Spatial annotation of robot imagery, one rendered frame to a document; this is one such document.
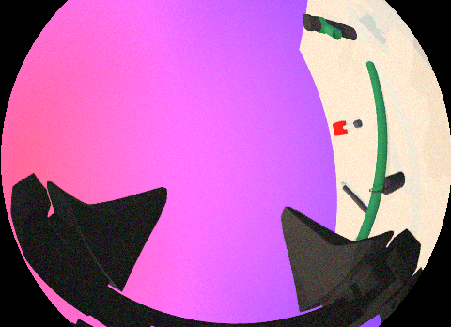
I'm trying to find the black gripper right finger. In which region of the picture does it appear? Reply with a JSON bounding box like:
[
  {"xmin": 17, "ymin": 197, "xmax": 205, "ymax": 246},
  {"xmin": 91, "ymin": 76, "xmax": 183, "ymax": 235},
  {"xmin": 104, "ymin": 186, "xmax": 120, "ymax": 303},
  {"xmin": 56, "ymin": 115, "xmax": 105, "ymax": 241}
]
[{"xmin": 281, "ymin": 206, "xmax": 395, "ymax": 313}]

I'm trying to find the green cup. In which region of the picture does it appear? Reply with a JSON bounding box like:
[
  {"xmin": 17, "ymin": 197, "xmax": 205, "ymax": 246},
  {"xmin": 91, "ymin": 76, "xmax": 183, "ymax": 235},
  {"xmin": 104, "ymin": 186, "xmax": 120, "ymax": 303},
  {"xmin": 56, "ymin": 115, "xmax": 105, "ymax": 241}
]
[{"xmin": 316, "ymin": 16, "xmax": 342, "ymax": 40}]

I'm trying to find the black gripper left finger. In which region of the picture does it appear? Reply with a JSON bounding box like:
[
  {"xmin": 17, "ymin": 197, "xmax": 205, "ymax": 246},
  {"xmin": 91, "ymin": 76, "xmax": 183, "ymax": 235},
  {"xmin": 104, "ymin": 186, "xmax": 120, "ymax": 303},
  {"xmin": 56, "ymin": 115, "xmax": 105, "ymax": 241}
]
[{"xmin": 46, "ymin": 180, "xmax": 168, "ymax": 292}]

